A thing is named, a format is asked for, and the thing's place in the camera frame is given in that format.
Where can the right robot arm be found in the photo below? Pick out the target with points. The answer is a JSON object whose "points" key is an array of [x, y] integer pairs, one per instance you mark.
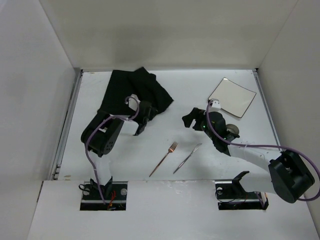
{"points": [[289, 176]]}

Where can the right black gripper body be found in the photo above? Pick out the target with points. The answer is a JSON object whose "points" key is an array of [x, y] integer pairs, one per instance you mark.
{"points": [[197, 119]]}

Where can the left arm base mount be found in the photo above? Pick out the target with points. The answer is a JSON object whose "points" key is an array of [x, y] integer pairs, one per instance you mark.
{"points": [[114, 196]]}

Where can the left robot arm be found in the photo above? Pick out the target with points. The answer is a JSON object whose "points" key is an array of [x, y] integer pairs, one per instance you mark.
{"points": [[100, 135]]}

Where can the black cloth placemat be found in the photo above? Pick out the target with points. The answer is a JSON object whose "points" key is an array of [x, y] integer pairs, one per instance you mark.
{"points": [[141, 83]]}

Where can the right aluminium rail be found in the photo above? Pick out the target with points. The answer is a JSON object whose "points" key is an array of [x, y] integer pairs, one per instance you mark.
{"points": [[266, 133]]}

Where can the square white plate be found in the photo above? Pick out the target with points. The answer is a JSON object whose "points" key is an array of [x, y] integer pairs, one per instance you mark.
{"points": [[233, 98]]}

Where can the silver knife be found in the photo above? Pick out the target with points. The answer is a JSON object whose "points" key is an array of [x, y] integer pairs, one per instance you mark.
{"points": [[184, 161]]}

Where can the white paper cup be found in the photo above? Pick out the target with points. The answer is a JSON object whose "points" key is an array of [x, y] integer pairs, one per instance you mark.
{"points": [[233, 129]]}

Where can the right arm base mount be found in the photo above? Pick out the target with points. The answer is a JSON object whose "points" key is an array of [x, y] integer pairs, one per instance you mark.
{"points": [[231, 195]]}

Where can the aluminium rail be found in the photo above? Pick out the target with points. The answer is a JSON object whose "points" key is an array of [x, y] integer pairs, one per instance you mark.
{"points": [[59, 153], [266, 133]]}

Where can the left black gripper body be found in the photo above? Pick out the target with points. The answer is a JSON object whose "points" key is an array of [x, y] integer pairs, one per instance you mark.
{"points": [[145, 117]]}

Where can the left aluminium rail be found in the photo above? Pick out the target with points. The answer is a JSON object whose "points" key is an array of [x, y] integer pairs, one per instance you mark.
{"points": [[59, 153]]}

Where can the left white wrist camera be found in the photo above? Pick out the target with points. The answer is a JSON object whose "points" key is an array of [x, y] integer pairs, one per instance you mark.
{"points": [[133, 102]]}

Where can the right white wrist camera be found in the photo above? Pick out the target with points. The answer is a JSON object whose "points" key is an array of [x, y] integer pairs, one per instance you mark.
{"points": [[214, 105]]}

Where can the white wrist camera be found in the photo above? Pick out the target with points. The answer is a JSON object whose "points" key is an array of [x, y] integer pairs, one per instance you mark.
{"points": [[214, 105], [133, 102]]}

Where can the copper fork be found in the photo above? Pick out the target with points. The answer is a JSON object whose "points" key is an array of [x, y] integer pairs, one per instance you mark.
{"points": [[171, 149]]}

